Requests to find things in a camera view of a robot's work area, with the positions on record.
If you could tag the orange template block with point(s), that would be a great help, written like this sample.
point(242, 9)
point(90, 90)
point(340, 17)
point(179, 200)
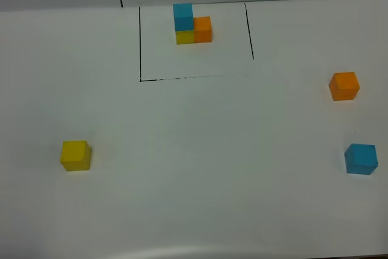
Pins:
point(202, 29)

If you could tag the blue template block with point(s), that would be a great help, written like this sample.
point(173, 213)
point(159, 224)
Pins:
point(183, 17)

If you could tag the yellow template block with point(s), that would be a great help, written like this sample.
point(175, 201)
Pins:
point(184, 37)

